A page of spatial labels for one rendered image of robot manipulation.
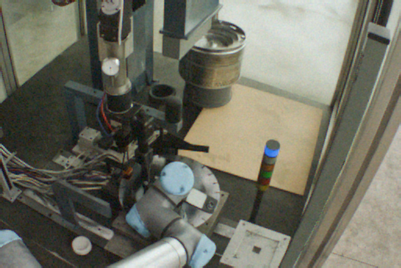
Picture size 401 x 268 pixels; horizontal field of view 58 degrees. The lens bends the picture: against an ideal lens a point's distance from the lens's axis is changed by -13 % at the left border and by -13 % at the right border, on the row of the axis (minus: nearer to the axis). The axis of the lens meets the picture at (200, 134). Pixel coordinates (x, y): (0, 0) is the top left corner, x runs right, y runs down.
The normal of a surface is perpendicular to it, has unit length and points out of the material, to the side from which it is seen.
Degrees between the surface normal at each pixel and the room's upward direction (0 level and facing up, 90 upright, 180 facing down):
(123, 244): 0
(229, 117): 0
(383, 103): 90
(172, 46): 90
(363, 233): 0
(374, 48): 90
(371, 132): 90
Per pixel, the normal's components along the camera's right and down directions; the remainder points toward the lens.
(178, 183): 0.06, -0.26
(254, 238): 0.06, -0.73
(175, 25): -0.41, 0.60
